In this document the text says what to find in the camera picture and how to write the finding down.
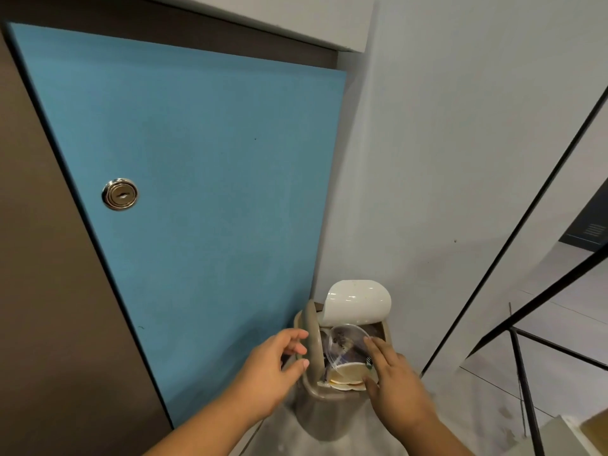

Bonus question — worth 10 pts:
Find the person's left hand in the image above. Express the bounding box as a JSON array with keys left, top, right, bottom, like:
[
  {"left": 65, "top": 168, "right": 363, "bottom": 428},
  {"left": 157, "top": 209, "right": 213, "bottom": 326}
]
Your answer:
[{"left": 227, "top": 328, "right": 310, "bottom": 421}]

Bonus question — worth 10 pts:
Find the person's right hand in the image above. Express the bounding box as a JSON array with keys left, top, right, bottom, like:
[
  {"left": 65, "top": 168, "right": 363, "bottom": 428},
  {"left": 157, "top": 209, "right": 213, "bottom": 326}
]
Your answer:
[{"left": 363, "top": 336, "right": 434, "bottom": 435}]

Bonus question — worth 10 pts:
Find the clear plastic cup lid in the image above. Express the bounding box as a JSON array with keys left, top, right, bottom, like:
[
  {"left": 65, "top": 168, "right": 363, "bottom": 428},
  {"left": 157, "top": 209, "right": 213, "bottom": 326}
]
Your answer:
[{"left": 327, "top": 323, "right": 373, "bottom": 367}]

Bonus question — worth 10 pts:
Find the person's right forearm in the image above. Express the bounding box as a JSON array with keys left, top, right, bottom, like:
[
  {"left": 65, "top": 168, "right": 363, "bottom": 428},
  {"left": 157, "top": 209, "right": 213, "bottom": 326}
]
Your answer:
[{"left": 404, "top": 412, "right": 473, "bottom": 456}]

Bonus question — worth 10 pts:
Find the person's left forearm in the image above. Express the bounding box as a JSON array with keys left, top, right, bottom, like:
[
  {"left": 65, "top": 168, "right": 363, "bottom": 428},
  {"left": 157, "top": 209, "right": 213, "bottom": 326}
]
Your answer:
[{"left": 142, "top": 393, "right": 267, "bottom": 456}]

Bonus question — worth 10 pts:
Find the beige plastic trash bin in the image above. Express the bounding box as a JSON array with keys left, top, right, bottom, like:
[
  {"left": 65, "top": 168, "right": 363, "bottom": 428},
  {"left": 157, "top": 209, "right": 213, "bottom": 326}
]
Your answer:
[{"left": 292, "top": 299, "right": 396, "bottom": 442}]

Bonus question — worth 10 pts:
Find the white swing bin flap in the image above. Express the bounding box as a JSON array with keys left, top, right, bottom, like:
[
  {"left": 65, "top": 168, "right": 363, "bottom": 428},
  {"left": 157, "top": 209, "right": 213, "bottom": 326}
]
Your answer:
[{"left": 317, "top": 279, "right": 392, "bottom": 326}]

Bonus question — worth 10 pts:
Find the black metal railing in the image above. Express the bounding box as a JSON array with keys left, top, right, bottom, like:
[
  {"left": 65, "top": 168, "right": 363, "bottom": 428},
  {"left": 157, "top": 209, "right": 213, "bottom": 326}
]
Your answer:
[{"left": 468, "top": 254, "right": 608, "bottom": 456}]

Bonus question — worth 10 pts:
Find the blue cabinet door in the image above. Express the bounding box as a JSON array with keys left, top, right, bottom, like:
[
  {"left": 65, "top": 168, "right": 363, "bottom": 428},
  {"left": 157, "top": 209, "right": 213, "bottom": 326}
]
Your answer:
[{"left": 7, "top": 22, "right": 348, "bottom": 428}]

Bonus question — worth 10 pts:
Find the tan cardboard box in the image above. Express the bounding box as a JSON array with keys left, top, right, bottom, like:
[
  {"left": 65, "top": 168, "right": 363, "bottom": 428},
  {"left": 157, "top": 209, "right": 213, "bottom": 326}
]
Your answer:
[{"left": 580, "top": 407, "right": 608, "bottom": 456}]

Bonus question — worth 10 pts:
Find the silver round door lock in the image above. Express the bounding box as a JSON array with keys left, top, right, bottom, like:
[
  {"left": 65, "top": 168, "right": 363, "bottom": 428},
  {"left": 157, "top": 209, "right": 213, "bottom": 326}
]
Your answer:
[{"left": 101, "top": 178, "right": 140, "bottom": 211}]

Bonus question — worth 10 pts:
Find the dark grey vented locker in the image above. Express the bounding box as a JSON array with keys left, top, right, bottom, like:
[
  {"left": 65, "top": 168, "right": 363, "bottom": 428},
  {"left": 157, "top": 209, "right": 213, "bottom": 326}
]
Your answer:
[{"left": 559, "top": 177, "right": 608, "bottom": 255}]

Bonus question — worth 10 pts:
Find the brown cabinet frame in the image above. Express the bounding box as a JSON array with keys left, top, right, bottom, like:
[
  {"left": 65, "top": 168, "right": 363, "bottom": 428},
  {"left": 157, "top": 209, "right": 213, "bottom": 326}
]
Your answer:
[{"left": 0, "top": 0, "right": 339, "bottom": 456}]

